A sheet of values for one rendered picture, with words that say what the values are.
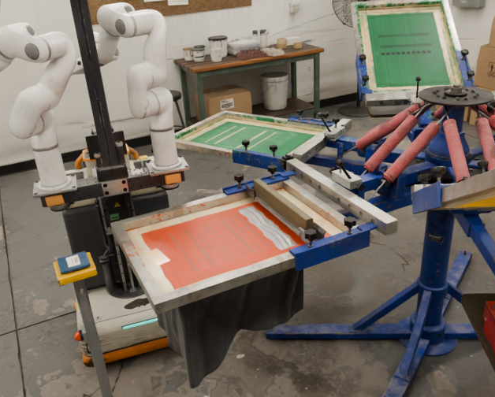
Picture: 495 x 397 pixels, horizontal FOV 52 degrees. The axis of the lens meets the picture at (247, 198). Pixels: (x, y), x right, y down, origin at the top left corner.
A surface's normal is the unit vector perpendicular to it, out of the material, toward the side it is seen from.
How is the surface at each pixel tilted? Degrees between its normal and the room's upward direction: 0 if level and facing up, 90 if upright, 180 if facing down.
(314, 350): 0
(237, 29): 90
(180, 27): 90
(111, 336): 90
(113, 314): 0
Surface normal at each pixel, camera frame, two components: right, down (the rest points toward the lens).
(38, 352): -0.06, -0.89
